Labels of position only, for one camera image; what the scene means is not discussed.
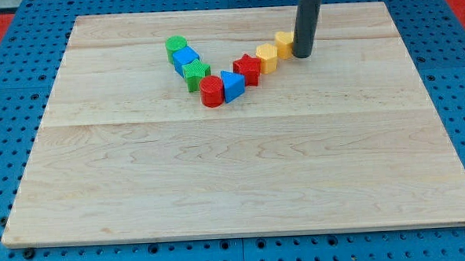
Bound red cylinder block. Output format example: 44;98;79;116
199;75;224;108

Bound blue triangle block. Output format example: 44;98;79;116
221;71;246;103

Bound red star block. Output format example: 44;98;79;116
232;53;261;86

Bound green star block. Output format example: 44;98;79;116
181;59;211;92

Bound yellow hexagon block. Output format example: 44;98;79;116
256;43;278;74

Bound blue cube block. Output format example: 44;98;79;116
172;46;200;77

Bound yellow heart block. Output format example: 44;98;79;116
274;31;294;60

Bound green cylinder block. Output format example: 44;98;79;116
164;35;188;64

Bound light wooden board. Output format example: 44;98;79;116
2;2;465;248

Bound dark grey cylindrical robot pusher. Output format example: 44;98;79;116
292;0;322;58

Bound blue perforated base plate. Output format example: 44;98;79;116
0;0;465;261

